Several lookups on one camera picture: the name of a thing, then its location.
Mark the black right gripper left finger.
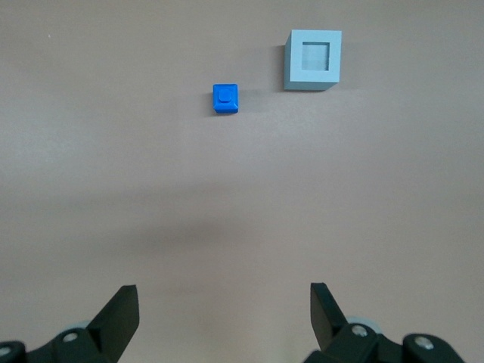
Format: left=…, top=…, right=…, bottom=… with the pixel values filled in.
left=0, top=284, right=141, bottom=363

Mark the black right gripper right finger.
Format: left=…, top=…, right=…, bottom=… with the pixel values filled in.
left=302, top=281, right=465, bottom=363

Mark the blue plastic insert part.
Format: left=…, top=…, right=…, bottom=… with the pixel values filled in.
left=211, top=82, right=240, bottom=116

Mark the gray square base block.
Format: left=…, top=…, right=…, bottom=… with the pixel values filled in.
left=283, top=29, right=343, bottom=92

